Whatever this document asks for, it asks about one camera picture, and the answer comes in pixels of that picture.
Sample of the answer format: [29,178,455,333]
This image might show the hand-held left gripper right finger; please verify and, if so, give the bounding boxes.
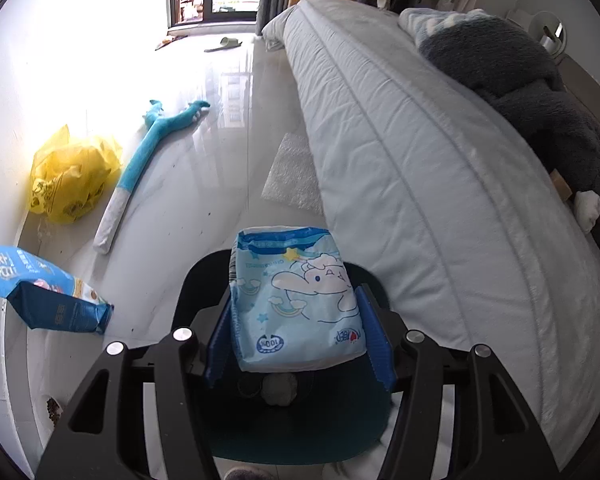
[356,284,566,480]

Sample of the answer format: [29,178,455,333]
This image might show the green slipper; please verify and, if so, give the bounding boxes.
[204,36,243,53]

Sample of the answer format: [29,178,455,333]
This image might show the brown nightstand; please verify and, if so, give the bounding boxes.
[555,55,600,126]

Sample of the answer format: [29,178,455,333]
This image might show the light blue striped blanket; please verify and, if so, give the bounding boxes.
[399,7,486,46]

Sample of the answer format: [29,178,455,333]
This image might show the grey fuzzy slipper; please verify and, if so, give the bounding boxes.
[225,465,276,480]

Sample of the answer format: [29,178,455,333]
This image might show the white round appliance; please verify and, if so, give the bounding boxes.
[507,10,568,58]

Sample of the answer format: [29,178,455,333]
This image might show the small cardboard box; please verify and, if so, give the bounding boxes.
[550,169,573,201]

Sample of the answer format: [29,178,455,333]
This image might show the yellow plastic bag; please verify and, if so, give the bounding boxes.
[28,125,123,225]

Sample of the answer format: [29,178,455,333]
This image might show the white bed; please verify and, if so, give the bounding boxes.
[262,0,600,476]

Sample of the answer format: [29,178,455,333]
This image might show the light blue printed diaper pack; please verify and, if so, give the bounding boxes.
[228,226,367,373]

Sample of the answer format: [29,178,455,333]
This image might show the dark grey fleece blanket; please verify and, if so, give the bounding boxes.
[419,10,600,261]

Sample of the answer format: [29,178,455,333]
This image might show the white bowl of kibble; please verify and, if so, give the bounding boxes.
[44,396,66,428]

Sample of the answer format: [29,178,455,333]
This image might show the bubble wrap sheet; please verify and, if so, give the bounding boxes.
[261,132,326,211]

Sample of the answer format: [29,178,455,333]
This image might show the grey crumpled ball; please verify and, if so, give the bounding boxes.
[261,372,299,407]

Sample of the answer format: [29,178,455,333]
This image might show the long blue plush toy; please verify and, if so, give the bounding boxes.
[92,100,212,255]

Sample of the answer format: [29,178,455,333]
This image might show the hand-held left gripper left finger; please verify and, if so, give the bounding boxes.
[35,294,237,480]

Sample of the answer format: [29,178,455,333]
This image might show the blue pet food bag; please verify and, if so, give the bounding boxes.
[0,245,115,336]

